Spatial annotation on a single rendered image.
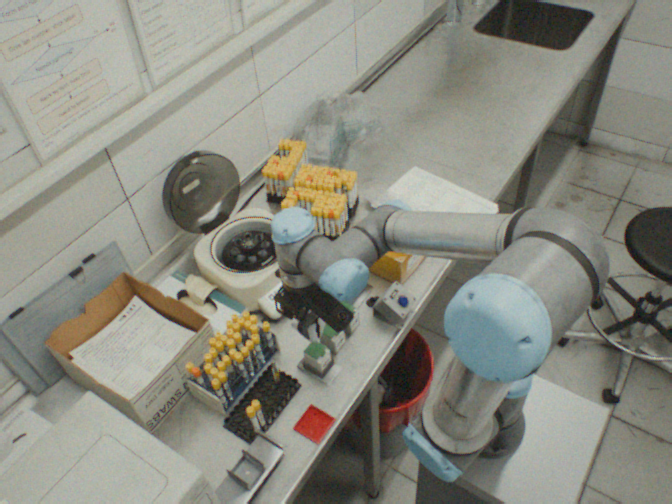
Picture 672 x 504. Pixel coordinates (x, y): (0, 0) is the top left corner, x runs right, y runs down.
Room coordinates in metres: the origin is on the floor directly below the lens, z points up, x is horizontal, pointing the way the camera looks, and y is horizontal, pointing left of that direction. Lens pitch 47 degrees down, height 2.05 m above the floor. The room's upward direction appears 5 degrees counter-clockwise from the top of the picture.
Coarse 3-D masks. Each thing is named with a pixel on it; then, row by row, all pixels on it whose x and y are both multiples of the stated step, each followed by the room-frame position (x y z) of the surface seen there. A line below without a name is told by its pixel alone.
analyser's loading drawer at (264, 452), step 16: (256, 448) 0.53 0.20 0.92; (272, 448) 0.53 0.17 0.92; (240, 464) 0.50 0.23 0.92; (256, 464) 0.50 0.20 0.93; (272, 464) 0.50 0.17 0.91; (224, 480) 0.47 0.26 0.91; (240, 480) 0.46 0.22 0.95; (256, 480) 0.46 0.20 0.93; (224, 496) 0.44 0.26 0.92; (240, 496) 0.44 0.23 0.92
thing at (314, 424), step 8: (312, 408) 0.63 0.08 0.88; (304, 416) 0.62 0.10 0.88; (312, 416) 0.61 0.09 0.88; (320, 416) 0.61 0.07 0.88; (328, 416) 0.61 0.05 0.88; (296, 424) 0.60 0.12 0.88; (304, 424) 0.60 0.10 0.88; (312, 424) 0.60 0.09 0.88; (320, 424) 0.59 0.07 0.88; (328, 424) 0.59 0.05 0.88; (304, 432) 0.58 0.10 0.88; (312, 432) 0.58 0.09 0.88; (320, 432) 0.58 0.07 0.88; (312, 440) 0.56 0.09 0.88; (320, 440) 0.55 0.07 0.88
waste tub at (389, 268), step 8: (384, 256) 0.99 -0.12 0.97; (392, 256) 1.06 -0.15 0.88; (400, 256) 1.06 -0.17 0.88; (408, 256) 0.98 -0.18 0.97; (416, 256) 1.01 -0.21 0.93; (424, 256) 1.04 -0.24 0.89; (376, 264) 1.00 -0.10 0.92; (384, 264) 0.99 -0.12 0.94; (392, 264) 0.97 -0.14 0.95; (400, 264) 0.95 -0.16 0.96; (408, 264) 0.98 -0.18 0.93; (416, 264) 1.01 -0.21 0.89; (376, 272) 1.00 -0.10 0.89; (384, 272) 0.99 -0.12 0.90; (392, 272) 0.97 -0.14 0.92; (400, 272) 0.95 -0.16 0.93; (408, 272) 0.98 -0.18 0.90; (392, 280) 0.97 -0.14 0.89; (400, 280) 0.95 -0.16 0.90
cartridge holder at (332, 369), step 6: (330, 360) 0.73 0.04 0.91; (300, 366) 0.74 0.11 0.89; (306, 366) 0.72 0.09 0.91; (330, 366) 0.72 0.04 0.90; (336, 366) 0.73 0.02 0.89; (306, 372) 0.72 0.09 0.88; (312, 372) 0.71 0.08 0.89; (318, 372) 0.70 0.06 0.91; (324, 372) 0.71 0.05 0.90; (330, 372) 0.71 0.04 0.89; (336, 372) 0.71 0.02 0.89; (318, 378) 0.70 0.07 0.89; (324, 378) 0.70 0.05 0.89; (330, 378) 0.70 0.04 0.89
